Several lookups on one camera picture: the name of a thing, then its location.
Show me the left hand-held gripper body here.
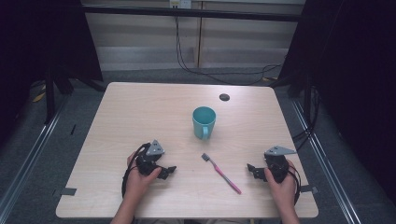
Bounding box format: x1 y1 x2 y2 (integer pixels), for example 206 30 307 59
135 139 166 175

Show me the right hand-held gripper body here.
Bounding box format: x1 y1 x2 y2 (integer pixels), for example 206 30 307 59
263 145 297 184

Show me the person's left hand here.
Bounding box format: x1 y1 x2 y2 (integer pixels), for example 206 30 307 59
124 151 163 200

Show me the person's right hand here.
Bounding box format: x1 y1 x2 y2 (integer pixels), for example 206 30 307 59
263 160 299 206

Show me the pink toothbrush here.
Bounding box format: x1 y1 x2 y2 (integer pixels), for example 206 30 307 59
201 152 243 195

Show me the black tape strip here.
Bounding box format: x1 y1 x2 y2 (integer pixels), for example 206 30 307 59
60 187 78 197
300 185 318 195

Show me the black curtain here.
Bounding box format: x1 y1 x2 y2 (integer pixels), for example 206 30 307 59
0 0 105 147
277 0 396 204

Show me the yellow floor tape piece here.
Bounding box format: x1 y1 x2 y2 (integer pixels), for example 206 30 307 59
32 91 47 104

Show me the black horizontal bar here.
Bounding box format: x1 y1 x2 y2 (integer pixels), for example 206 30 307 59
81 4 304 23

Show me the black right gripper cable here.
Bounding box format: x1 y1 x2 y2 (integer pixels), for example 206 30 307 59
288 164 303 206

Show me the bundle of black floor cables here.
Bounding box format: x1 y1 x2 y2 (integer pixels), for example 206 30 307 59
291 86 322 152

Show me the metal floor rail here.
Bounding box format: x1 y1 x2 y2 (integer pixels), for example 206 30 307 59
290 98 362 224
0 94 70 217

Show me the teal cup with handle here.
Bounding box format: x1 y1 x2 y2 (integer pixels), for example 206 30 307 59
191 105 217 141

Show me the black hanging power cable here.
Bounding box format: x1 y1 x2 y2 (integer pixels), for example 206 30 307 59
174 14 283 86

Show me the black stand post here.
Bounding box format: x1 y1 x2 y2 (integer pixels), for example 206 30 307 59
44 66 58 125

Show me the white wall socket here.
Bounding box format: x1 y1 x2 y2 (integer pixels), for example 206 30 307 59
169 0 192 9

